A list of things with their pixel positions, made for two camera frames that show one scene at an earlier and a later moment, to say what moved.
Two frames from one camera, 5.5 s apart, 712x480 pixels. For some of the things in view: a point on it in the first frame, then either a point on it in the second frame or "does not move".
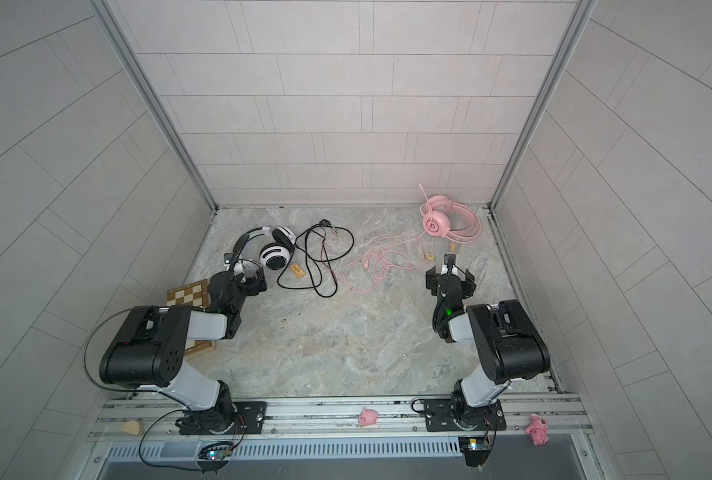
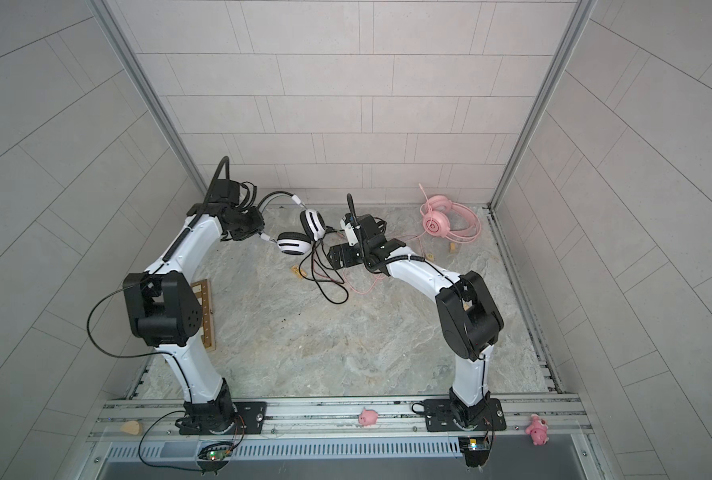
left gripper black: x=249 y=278 to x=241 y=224
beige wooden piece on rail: x=131 y=427 does not move
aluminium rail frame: x=528 y=419 does not move
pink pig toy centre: x=368 y=417 does not move
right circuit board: x=476 y=449 does not move
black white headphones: x=275 y=255 to x=312 y=228
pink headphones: x=444 y=217 does not move
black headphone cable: x=317 y=260 to x=317 y=281
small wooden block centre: x=298 y=271 does not move
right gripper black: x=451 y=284 to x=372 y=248
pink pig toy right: x=538 y=430 does not move
